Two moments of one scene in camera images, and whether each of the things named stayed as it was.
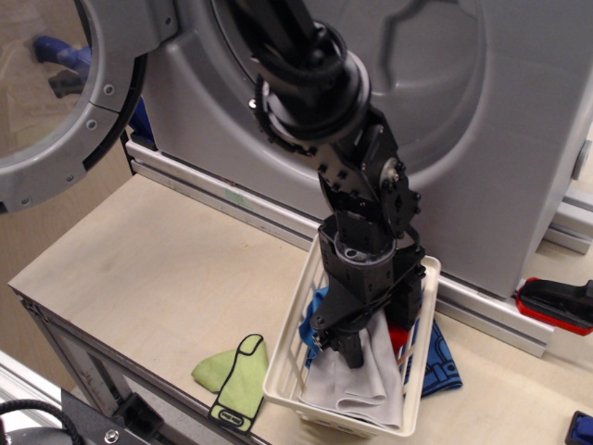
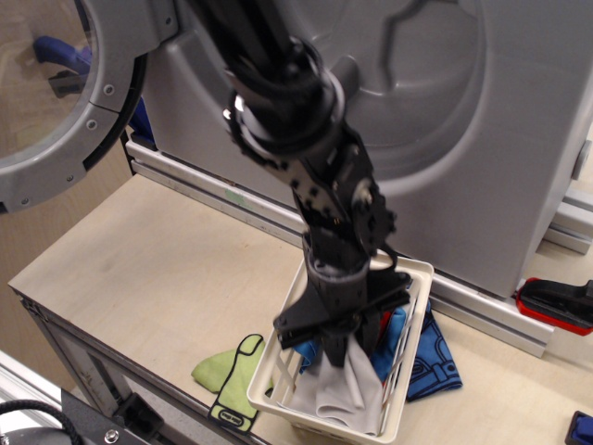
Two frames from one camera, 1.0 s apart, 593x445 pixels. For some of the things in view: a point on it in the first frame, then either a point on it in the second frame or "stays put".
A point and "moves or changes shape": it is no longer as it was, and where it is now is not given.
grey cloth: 372,392 moves or changes shape
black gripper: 360,267 to 347,277
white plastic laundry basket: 310,378 moves or changes shape
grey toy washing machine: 489,104 stays put
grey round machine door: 69,70 stays put
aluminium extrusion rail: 459,302 stays put
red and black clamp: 567,307 stays put
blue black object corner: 580,430 stays put
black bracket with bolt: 134,423 stays put
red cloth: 398,337 to 384,322
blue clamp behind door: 65,82 stays put
